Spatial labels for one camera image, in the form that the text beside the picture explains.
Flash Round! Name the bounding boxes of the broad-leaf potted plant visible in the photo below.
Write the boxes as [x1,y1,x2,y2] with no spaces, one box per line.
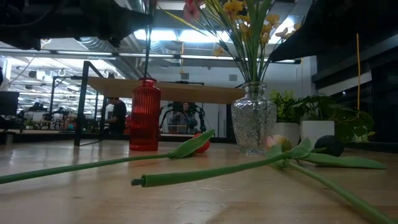
[292,94,376,147]

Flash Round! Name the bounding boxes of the standing person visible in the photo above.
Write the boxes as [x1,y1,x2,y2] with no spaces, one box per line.
[106,96,127,137]

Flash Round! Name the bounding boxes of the red artificial tulip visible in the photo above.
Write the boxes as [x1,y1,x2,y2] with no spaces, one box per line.
[0,129,216,185]

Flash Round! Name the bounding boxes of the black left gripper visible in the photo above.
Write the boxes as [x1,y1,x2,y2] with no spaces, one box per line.
[62,0,153,47]

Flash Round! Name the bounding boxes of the seated person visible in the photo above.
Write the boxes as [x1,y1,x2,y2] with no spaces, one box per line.
[170,102,200,134]

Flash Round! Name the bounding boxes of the yellow artificial flower bunch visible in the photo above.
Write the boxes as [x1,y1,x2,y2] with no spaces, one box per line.
[161,0,302,86]

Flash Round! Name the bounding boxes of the pink blossom flower spray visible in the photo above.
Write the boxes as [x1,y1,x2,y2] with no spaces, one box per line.
[182,0,203,22]

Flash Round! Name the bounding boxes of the dark purple artificial tulip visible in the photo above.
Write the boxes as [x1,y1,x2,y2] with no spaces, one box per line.
[279,135,398,224]

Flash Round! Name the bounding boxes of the red ribbed glass vase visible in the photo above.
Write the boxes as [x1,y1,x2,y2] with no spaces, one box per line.
[129,77,162,152]

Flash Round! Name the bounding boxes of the clear crystal glass vase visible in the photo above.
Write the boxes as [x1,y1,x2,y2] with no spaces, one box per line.
[231,82,277,156]

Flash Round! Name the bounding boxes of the black monitor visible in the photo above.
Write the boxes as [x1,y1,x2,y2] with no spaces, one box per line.
[0,91,21,116]

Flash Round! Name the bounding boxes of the pink artificial tulip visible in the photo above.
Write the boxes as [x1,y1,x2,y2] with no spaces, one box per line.
[130,134,312,189]

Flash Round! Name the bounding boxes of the small-leaf potted plant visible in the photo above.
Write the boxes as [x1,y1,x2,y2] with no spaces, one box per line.
[269,89,302,147]

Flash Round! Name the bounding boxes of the background black robot arms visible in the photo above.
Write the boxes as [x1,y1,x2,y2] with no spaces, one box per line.
[159,101,206,133]

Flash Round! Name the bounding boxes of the wooden shelf with black legs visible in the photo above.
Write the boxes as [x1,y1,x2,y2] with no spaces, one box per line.
[73,60,247,147]

